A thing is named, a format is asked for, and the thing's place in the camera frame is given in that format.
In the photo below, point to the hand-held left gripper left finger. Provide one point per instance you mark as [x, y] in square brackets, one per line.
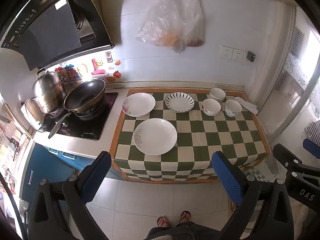
[96, 177]

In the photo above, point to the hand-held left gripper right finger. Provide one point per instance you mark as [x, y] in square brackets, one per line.
[228, 177]

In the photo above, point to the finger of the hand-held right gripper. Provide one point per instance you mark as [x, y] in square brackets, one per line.
[285, 155]
[312, 148]

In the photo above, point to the white bowl blue floral print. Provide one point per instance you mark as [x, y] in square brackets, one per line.
[233, 108]

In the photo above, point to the white bowl red floral print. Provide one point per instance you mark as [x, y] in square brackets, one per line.
[212, 107]

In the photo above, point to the black glass gas stove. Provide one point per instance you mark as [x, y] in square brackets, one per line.
[87, 130]

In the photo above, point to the blue kitchen cabinet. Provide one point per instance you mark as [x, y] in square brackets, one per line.
[47, 170]

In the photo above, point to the green white checkered tablecloth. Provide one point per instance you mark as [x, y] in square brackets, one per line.
[200, 135]

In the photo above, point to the person's right foot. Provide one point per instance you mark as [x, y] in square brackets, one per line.
[185, 216]

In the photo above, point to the person's foot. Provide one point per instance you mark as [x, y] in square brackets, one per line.
[163, 222]
[185, 216]

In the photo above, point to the white folded cloth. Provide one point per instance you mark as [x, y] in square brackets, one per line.
[247, 105]

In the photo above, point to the frosted glass sliding door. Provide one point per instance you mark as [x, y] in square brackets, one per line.
[295, 80]

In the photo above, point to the white plate grey floral print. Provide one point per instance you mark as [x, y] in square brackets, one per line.
[157, 136]

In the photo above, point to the person's left foot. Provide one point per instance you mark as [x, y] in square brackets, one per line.
[163, 222]

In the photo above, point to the plain white bowl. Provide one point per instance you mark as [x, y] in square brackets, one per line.
[217, 93]

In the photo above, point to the white plate pink floral print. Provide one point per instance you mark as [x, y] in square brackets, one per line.
[140, 103]

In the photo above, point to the white kitchen appliance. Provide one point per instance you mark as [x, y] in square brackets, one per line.
[31, 116]

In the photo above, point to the white plate black striped rim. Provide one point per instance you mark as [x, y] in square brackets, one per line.
[179, 102]

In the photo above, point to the refrigerator door with magnets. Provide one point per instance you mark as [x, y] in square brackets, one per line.
[12, 140]

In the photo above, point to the stainless steel steamer pot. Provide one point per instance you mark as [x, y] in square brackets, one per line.
[48, 92]

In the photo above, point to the black plug adapter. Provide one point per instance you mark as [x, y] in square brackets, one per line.
[250, 56]

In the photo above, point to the black range hood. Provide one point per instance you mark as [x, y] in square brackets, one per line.
[50, 30]

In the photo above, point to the small clear plastic bag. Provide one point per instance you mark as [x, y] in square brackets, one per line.
[196, 22]

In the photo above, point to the large clear plastic bag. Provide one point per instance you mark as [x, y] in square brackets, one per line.
[160, 20]

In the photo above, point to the pink letter wall sticker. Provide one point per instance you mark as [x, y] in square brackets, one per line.
[98, 70]

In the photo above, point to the colourful flower wall stickers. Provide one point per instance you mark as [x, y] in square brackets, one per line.
[67, 71]

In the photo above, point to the white wall outlet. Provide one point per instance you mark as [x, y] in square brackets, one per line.
[226, 52]
[237, 54]

